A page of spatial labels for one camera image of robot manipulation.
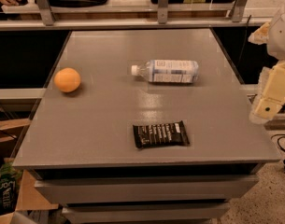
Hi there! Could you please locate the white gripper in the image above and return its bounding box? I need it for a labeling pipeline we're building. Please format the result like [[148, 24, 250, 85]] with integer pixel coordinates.
[[249, 61, 285, 124]]

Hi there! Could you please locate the black rxbar chocolate wrapper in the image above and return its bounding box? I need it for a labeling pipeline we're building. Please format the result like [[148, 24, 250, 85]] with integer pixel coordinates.
[[133, 120, 190, 149]]

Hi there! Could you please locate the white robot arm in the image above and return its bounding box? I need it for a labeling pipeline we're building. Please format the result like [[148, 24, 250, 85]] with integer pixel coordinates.
[[248, 3, 285, 124]]

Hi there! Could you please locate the clear plastic water bottle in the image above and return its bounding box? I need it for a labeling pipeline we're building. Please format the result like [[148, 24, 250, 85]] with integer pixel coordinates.
[[131, 60, 199, 84]]

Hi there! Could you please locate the grey drawer cabinet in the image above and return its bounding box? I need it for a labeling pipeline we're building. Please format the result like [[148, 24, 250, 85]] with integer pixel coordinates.
[[14, 29, 280, 224]]

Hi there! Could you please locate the orange fruit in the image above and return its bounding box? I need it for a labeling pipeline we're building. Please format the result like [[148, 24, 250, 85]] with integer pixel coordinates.
[[54, 68, 81, 92]]

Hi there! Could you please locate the brown cardboard box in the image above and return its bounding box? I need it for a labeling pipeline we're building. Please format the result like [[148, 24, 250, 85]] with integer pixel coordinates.
[[0, 119, 59, 224]]

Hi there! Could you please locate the black computer mouse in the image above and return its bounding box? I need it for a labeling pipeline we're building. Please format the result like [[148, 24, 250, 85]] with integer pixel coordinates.
[[18, 0, 28, 6]]

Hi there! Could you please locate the green snack bag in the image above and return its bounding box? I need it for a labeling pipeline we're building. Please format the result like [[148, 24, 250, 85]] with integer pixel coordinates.
[[0, 161, 22, 216]]

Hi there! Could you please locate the grey metal frame post right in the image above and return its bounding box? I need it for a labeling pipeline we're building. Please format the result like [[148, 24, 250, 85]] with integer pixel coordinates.
[[230, 0, 248, 22]]

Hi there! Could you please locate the grey metal frame post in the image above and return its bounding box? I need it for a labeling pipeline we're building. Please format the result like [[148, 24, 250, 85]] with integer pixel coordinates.
[[36, 0, 54, 26], [230, 0, 248, 22], [157, 0, 168, 24]]

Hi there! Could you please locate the grey metal frame post middle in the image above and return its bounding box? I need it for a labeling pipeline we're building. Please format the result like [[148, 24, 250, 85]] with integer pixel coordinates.
[[157, 0, 168, 24]]

